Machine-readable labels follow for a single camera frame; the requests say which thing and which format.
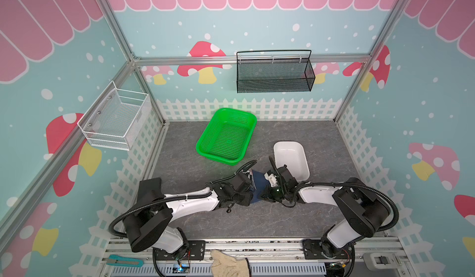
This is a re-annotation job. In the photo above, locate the white plastic tub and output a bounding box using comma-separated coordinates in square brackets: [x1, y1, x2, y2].
[273, 141, 310, 183]

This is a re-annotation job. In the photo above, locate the black flat pad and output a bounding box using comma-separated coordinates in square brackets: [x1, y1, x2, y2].
[137, 178, 164, 204]

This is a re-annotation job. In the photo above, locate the white wire wall basket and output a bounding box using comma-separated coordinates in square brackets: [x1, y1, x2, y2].
[77, 82, 152, 151]

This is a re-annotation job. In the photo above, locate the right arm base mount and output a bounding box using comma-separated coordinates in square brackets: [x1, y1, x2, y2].
[302, 239, 355, 260]

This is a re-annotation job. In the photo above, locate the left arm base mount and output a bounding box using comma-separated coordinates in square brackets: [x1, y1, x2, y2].
[153, 240, 206, 261]

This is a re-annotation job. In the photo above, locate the teal handled tool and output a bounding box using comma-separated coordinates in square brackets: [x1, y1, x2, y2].
[106, 255, 144, 268]

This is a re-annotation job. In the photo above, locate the green plastic basket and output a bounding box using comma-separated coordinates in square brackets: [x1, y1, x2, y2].
[195, 108, 257, 166]

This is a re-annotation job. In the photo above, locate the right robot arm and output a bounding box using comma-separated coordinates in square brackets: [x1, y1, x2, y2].
[254, 166, 400, 259]

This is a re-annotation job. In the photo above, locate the beige work glove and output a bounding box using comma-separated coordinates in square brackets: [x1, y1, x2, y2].
[210, 250, 252, 277]

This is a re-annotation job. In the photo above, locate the dark blue paper napkin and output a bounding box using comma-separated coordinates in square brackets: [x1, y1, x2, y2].
[251, 170, 269, 204]

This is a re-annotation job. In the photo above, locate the black mesh wall basket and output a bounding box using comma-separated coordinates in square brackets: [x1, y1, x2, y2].
[236, 49, 315, 93]

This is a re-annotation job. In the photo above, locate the grey latch plate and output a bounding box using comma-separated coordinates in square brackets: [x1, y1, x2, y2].
[363, 253, 401, 272]

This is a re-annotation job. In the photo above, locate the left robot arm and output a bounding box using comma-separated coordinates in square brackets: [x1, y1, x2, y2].
[108, 169, 256, 254]

